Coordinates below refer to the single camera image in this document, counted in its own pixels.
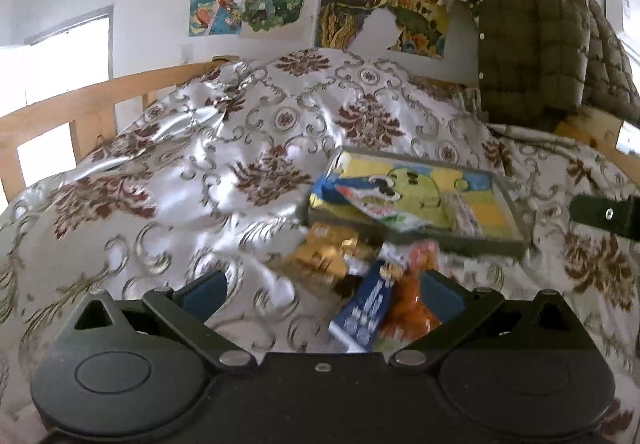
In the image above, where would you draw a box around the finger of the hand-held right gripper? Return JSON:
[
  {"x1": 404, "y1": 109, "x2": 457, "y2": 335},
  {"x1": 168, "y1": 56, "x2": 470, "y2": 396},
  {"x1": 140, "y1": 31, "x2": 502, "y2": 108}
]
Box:
[{"x1": 569, "y1": 195, "x2": 640, "y2": 242}]

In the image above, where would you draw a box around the dark blue snack packet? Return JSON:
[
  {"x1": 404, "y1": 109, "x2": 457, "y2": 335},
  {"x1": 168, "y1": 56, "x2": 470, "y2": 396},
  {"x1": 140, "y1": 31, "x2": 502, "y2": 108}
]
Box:
[{"x1": 329, "y1": 260, "x2": 407, "y2": 355}]

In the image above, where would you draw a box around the olive puffer jacket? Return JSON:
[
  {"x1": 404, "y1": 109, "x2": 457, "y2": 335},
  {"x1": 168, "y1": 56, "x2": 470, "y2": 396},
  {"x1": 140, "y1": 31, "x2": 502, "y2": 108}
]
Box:
[{"x1": 470, "y1": 0, "x2": 640, "y2": 135}]

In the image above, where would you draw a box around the light blue snack packet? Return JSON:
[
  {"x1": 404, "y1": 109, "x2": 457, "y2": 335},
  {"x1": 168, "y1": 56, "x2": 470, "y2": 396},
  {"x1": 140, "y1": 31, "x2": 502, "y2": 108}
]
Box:
[{"x1": 311, "y1": 174, "x2": 358, "y2": 207}]

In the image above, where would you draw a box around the wooden bed frame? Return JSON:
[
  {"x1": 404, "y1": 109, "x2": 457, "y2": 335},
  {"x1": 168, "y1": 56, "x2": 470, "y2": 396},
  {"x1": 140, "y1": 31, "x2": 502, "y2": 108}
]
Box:
[{"x1": 0, "y1": 55, "x2": 241, "y2": 202}]

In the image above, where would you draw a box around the grey cartoon-print cardboard tray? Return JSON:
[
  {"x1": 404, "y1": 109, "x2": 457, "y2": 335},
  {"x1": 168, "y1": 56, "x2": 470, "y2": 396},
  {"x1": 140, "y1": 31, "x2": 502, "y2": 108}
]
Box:
[{"x1": 306, "y1": 147, "x2": 532, "y2": 260}]

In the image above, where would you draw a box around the gold snack packet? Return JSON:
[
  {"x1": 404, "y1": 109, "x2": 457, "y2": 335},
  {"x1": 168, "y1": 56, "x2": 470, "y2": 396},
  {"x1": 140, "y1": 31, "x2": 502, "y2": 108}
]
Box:
[{"x1": 280, "y1": 223, "x2": 376, "y2": 300}]

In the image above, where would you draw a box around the floral satin blanket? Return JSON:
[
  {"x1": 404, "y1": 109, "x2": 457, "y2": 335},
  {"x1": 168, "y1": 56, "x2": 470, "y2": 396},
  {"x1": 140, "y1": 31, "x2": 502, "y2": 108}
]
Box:
[{"x1": 0, "y1": 47, "x2": 640, "y2": 430}]

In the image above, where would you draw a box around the pale snack packet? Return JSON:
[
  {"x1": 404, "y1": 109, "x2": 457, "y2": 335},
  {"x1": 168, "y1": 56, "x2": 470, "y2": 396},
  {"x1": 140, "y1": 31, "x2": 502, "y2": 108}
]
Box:
[{"x1": 440, "y1": 190, "x2": 485, "y2": 236}]

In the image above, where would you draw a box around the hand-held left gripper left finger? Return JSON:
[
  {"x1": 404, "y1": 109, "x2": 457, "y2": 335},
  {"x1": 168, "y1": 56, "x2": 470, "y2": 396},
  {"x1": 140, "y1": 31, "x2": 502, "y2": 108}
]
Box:
[{"x1": 74, "y1": 270, "x2": 257, "y2": 373}]

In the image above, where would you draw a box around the orange snack packet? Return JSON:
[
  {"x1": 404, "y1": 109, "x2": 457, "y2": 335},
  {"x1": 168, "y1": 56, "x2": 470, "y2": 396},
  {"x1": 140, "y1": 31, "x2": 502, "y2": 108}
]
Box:
[{"x1": 377, "y1": 240, "x2": 446, "y2": 352}]

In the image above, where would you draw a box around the white air conditioner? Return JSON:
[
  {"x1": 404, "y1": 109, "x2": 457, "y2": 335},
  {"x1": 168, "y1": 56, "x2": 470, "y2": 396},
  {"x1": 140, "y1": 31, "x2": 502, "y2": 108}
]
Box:
[{"x1": 604, "y1": 0, "x2": 640, "y2": 55}]

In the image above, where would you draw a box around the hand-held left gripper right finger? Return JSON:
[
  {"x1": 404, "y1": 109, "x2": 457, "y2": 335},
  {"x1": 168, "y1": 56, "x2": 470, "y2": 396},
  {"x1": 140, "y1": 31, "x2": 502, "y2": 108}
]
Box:
[{"x1": 389, "y1": 271, "x2": 584, "y2": 373}]

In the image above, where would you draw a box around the window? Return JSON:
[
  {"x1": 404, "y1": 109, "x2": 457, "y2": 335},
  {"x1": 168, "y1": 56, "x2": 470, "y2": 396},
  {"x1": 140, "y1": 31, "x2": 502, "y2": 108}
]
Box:
[{"x1": 0, "y1": 5, "x2": 115, "y2": 175}]

